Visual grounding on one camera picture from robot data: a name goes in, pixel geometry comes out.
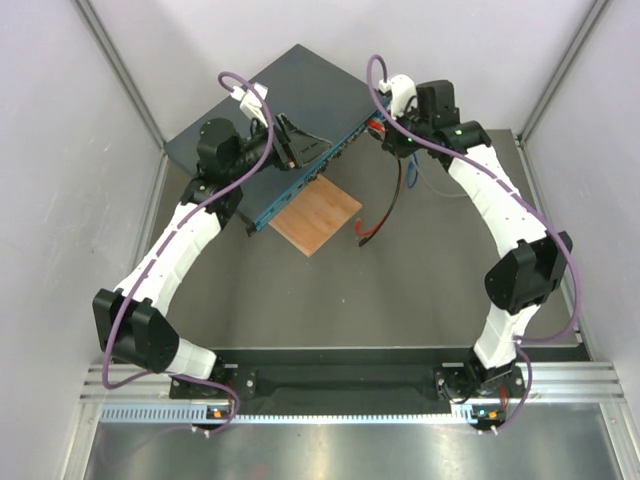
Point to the dark blue network switch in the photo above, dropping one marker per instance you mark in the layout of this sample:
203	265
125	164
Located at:
317	96

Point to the aluminium frame rail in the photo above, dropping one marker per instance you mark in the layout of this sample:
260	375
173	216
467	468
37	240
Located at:
553	382

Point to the wooden board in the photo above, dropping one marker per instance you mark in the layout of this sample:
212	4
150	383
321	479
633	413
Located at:
319	211

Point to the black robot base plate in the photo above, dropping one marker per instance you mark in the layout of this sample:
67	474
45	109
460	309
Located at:
433	374

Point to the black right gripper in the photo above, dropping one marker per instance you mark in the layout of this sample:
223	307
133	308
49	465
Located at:
391	144

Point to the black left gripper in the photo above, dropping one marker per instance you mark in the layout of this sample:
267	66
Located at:
304	146

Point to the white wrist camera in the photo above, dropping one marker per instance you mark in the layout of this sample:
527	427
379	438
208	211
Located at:
402	90
250	103

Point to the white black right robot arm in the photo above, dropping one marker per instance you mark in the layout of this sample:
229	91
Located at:
530	264

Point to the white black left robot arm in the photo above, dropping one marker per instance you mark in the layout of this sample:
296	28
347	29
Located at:
131	319

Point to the grey slotted cable duct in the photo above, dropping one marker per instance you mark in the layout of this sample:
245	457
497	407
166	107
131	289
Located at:
140	413

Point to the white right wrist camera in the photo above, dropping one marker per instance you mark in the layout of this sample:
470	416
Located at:
402	90

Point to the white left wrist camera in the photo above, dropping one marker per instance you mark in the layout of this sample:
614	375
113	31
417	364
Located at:
250	103

